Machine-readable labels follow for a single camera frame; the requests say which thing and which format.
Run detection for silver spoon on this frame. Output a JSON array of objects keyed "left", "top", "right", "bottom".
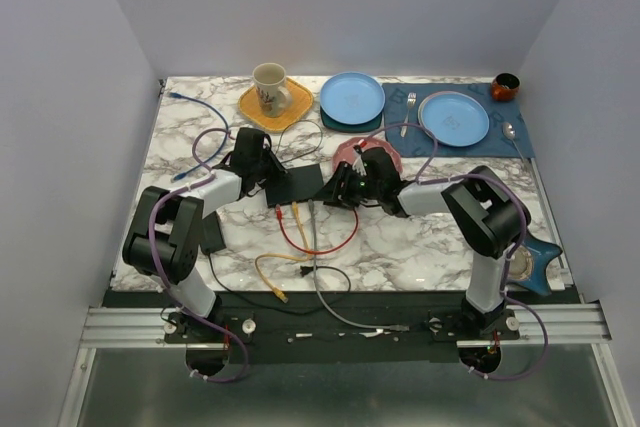
[{"left": 502, "top": 122, "right": 528, "bottom": 164}]

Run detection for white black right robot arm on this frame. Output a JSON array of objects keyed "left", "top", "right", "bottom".
[{"left": 314, "top": 148, "right": 530, "bottom": 339}]

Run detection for light blue plate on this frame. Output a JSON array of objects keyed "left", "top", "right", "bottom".
[{"left": 319, "top": 72, "right": 386, "bottom": 125}]

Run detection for beige floral mug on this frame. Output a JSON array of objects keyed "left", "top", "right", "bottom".
[{"left": 253, "top": 63, "right": 293, "bottom": 118}]

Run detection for dark teal coaster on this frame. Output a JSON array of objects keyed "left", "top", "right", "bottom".
[{"left": 320, "top": 108, "right": 383, "bottom": 134}]

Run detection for blue star-shaped dish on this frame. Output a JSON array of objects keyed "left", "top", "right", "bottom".
[{"left": 507, "top": 232, "right": 563, "bottom": 297}]

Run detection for aluminium rail frame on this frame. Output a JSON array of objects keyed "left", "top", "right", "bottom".
[{"left": 81, "top": 289, "right": 611, "bottom": 348}]

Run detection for yellow ethernet cable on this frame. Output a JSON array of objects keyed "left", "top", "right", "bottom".
[{"left": 253, "top": 201, "right": 311, "bottom": 304}]

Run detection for black power cord with plug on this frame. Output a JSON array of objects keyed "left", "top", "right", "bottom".
[{"left": 207, "top": 119, "right": 353, "bottom": 295}]

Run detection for blue ethernet cable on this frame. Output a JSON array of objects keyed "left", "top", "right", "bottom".
[{"left": 166, "top": 90, "right": 232, "bottom": 184}]

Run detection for pink dotted plate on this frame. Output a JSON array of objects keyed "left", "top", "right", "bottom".
[{"left": 332, "top": 137, "right": 403, "bottom": 173}]

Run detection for grey ethernet cable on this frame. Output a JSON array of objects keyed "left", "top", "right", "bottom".
[{"left": 306, "top": 198, "right": 411, "bottom": 333}]

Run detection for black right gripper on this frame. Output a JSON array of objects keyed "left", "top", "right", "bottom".
[{"left": 312, "top": 161, "right": 382, "bottom": 211}]

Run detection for black power adapter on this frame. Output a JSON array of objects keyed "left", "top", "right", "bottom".
[{"left": 200, "top": 212, "right": 226, "bottom": 256}]

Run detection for silver fork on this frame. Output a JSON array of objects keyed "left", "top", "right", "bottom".
[{"left": 400, "top": 92, "right": 417, "bottom": 138}]

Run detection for dark grey network switch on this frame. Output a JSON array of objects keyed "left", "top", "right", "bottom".
[{"left": 265, "top": 164, "right": 324, "bottom": 208}]

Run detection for blue plate on placemat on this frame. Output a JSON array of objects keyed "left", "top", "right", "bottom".
[{"left": 417, "top": 91, "right": 490, "bottom": 147}]

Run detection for yellow woven coaster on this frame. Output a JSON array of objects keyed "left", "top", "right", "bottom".
[{"left": 237, "top": 78, "right": 314, "bottom": 133}]

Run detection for red ethernet cable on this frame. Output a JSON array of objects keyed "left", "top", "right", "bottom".
[{"left": 273, "top": 203, "right": 360, "bottom": 255}]

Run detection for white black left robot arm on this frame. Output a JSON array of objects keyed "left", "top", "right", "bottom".
[{"left": 122, "top": 127, "right": 286, "bottom": 342}]

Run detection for small red-brown bowl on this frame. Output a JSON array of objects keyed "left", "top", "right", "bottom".
[{"left": 490, "top": 73, "right": 520, "bottom": 102}]

